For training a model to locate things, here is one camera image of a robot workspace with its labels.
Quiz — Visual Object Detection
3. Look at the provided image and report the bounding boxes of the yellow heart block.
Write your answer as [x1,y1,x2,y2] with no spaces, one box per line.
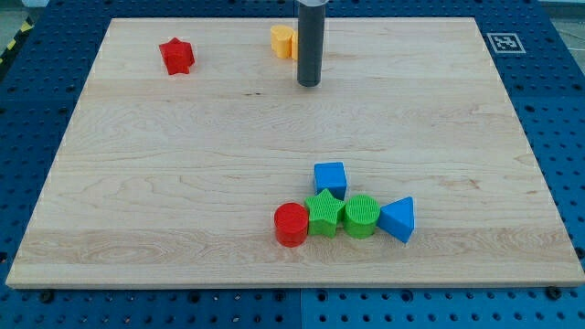
[270,25,294,58]

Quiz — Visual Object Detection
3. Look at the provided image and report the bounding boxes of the green cylinder block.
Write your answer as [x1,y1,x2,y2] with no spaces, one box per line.
[344,195,380,239]

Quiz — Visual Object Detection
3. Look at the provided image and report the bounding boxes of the wooden board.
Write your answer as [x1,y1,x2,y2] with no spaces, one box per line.
[6,17,584,290]

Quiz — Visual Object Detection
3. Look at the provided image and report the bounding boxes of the green star block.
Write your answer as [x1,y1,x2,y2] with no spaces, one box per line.
[304,188,346,238]

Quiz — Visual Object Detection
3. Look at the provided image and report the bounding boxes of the red star block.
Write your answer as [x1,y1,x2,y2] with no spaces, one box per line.
[159,37,196,75]

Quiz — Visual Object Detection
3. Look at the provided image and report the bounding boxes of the blue triangle block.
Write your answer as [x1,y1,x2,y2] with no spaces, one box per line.
[378,196,416,243]

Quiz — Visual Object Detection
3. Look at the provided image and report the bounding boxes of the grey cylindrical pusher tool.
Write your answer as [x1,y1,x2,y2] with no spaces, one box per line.
[297,0,328,88]

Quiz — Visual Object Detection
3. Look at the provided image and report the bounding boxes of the blue cube block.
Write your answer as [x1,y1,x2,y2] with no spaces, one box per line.
[314,162,347,200]

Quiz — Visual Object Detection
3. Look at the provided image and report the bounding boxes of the red cylinder block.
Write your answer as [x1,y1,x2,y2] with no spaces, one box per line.
[273,203,309,248]

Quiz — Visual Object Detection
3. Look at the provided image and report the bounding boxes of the white fiducial marker tag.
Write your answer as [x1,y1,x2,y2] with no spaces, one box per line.
[487,33,526,54]

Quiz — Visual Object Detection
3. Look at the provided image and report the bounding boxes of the black and yellow hazard tape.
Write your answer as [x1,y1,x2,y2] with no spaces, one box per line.
[1,16,35,67]

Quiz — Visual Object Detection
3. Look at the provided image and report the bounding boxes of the yellow block behind tool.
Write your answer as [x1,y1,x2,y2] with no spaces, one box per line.
[291,30,298,61]

